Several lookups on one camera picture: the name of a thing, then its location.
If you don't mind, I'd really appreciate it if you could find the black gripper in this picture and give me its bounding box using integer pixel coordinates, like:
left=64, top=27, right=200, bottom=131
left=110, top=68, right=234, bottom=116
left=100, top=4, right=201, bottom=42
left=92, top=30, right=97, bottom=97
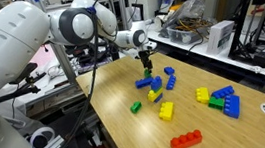
left=138, top=50, right=154, bottom=73

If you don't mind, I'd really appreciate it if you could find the green building block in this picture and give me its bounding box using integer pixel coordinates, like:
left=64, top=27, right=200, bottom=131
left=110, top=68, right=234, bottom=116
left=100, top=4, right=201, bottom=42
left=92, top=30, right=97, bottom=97
left=143, top=67, right=153, bottom=80
left=129, top=100, right=144, bottom=115
left=207, top=95, right=226, bottom=113

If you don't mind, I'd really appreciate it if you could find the long blue building block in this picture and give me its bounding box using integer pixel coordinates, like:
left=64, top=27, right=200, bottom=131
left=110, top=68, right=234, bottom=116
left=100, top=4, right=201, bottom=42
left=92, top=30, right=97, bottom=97
left=210, top=85, right=236, bottom=100
left=164, top=73, right=179, bottom=91
left=134, top=76, right=155, bottom=90

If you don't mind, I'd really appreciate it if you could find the short blue building block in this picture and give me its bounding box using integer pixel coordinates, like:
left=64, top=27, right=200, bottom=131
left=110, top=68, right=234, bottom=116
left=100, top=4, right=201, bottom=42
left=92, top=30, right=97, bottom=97
left=163, top=65, right=176, bottom=76
left=153, top=93, right=165, bottom=105
left=149, top=75, right=164, bottom=92

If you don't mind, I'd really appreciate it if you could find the yellow building block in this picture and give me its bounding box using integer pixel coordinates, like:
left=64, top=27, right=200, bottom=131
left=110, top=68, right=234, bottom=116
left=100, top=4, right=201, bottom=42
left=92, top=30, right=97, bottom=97
left=146, top=86, right=166, bottom=103
left=194, top=85, right=211, bottom=106
left=157, top=100, right=177, bottom=123

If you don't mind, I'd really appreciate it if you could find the red four-stud building block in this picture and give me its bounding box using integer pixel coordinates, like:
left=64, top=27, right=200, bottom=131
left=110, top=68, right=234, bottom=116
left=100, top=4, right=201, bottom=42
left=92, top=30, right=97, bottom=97
left=168, top=129, right=204, bottom=148

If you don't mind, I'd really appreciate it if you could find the wide blue building block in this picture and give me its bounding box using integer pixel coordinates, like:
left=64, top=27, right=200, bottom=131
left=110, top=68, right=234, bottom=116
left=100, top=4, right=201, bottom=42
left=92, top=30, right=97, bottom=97
left=222, top=93, right=243, bottom=121

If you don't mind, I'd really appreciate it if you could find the clear plastic storage bin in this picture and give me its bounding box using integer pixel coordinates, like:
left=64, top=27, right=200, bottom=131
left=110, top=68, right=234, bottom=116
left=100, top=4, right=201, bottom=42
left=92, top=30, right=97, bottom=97
left=165, top=17, right=216, bottom=48

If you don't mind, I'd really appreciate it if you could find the white side bench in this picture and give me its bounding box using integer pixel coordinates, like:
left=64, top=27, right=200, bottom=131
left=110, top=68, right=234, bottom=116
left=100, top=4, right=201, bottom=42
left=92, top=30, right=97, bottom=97
left=147, top=15, right=265, bottom=101

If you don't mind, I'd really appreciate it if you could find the clear plastic bag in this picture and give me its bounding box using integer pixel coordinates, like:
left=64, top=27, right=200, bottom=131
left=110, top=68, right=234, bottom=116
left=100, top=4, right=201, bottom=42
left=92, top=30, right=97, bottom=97
left=159, top=0, right=209, bottom=31

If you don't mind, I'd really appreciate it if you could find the white cardboard box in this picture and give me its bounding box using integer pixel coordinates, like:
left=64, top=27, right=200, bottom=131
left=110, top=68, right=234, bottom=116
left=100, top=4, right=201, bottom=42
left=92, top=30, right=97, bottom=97
left=203, top=18, right=239, bottom=56

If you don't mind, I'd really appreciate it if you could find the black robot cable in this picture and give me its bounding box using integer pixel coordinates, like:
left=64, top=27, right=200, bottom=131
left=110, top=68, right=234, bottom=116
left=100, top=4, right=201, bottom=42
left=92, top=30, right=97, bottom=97
left=8, top=0, right=132, bottom=148

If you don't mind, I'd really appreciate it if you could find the yellow cable bundle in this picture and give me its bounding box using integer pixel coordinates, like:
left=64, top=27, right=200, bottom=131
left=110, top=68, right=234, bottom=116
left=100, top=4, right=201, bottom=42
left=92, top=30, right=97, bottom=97
left=175, top=13, right=216, bottom=35

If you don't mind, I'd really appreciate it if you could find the aluminium frame post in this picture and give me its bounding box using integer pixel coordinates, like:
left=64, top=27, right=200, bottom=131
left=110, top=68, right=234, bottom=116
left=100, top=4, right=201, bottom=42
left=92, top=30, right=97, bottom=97
left=49, top=40, right=78, bottom=88

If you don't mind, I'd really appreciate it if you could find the white round mount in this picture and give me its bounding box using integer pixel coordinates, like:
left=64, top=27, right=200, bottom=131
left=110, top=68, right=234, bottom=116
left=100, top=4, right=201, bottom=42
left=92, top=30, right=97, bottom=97
left=27, top=125, right=58, bottom=148

